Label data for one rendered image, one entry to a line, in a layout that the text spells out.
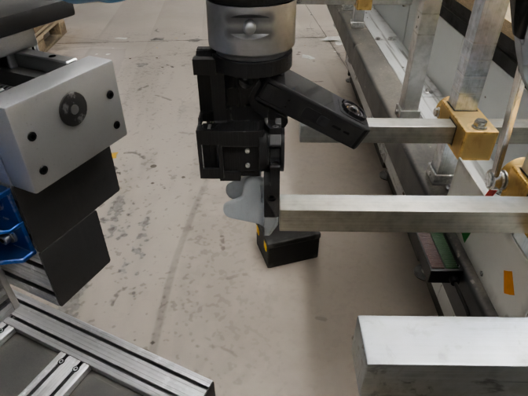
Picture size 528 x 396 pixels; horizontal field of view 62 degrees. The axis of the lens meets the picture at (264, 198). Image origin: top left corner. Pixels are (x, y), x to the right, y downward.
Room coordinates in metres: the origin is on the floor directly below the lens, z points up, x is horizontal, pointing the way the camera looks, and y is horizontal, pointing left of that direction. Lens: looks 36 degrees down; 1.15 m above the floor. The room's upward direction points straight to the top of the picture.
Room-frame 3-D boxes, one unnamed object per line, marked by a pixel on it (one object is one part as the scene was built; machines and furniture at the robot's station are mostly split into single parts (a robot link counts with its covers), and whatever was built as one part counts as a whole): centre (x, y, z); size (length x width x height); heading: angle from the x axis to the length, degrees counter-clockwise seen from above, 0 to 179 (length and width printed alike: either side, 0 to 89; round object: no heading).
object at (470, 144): (0.65, -0.33, 0.82); 0.14 x 0.06 x 0.05; 179
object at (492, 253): (0.46, -0.30, 0.75); 0.26 x 0.01 x 0.10; 179
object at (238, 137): (0.39, 0.02, 0.97); 0.09 x 0.08 x 0.12; 89
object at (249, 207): (0.38, 0.01, 0.86); 0.06 x 0.03 x 0.09; 89
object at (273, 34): (0.39, 0.01, 1.05); 0.08 x 0.08 x 0.05
